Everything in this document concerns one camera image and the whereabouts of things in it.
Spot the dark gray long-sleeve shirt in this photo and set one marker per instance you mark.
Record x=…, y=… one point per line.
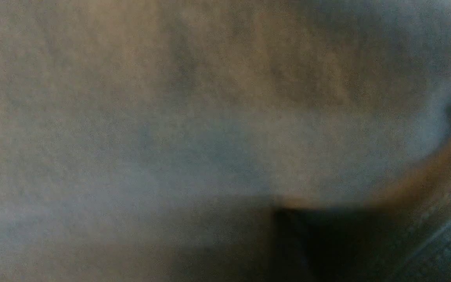
x=225, y=140

